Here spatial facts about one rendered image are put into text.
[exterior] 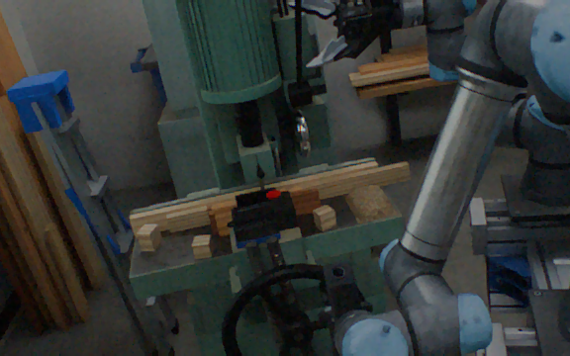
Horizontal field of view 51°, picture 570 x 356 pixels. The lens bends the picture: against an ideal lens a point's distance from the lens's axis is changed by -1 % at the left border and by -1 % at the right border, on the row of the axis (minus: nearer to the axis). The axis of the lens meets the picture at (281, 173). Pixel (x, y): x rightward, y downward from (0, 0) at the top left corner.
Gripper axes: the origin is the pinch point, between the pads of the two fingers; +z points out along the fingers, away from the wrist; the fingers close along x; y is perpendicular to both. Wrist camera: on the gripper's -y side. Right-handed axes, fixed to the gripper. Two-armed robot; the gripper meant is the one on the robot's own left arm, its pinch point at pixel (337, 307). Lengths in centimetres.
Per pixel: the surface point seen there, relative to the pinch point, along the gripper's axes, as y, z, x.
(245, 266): -10.3, 10.5, -14.9
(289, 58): -56, 33, 5
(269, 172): -28.9, 24.0, -5.7
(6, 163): -67, 131, -103
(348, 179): -24.0, 31.4, 12.4
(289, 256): -10.3, 10.5, -6.1
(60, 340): 8, 161, -105
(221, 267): -10.9, 21.2, -20.4
